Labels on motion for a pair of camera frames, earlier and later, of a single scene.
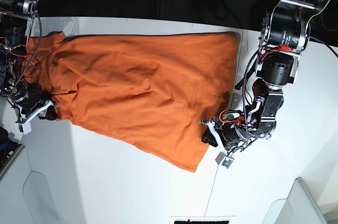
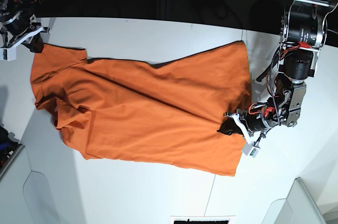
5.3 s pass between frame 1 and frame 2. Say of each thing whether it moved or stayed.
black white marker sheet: stayed
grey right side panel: stayed
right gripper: moved
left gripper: moved
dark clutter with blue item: stayed
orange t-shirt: moved
